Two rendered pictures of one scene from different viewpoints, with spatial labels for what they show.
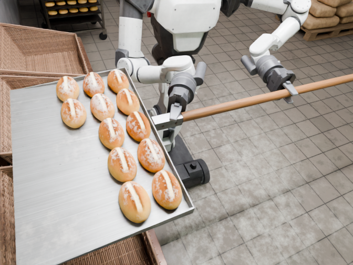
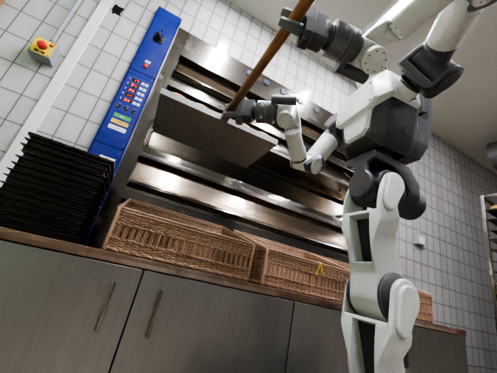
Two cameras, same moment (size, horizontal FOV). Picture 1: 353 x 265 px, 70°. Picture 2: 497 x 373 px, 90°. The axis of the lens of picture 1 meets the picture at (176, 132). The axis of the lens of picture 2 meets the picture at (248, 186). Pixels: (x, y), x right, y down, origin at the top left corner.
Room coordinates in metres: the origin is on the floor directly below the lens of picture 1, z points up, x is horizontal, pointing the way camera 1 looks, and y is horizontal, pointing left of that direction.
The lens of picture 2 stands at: (0.82, -0.81, 0.58)
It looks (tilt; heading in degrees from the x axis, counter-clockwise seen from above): 20 degrees up; 100
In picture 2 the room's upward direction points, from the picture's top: 13 degrees clockwise
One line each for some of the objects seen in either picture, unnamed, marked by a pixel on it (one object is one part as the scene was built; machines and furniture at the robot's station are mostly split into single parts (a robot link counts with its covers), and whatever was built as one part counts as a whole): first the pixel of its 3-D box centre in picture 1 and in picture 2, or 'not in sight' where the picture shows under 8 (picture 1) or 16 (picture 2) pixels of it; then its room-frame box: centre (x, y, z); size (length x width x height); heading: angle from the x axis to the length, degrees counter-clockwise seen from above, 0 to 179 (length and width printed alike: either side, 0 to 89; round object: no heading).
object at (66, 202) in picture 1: (88, 140); (212, 135); (0.40, 0.23, 1.21); 0.55 x 0.36 x 0.03; 31
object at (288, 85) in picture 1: (291, 88); (292, 14); (0.76, -0.37, 1.24); 0.06 x 0.03 x 0.02; 22
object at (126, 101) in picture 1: (127, 100); not in sight; (0.56, 0.16, 1.23); 0.10 x 0.07 x 0.06; 32
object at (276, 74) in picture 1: (276, 77); (323, 34); (0.84, -0.34, 1.21); 0.12 x 0.10 x 0.13; 22
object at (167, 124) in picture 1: (166, 121); (228, 112); (0.52, 0.03, 1.21); 0.09 x 0.04 x 0.03; 121
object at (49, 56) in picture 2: not in sight; (44, 51); (-0.54, 0.02, 1.46); 0.10 x 0.07 x 0.10; 32
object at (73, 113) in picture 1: (73, 110); not in sight; (0.48, 0.30, 1.23); 0.10 x 0.07 x 0.05; 32
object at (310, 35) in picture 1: (318, 21); not in sight; (4.57, -2.06, 0.07); 1.20 x 0.80 x 0.14; 122
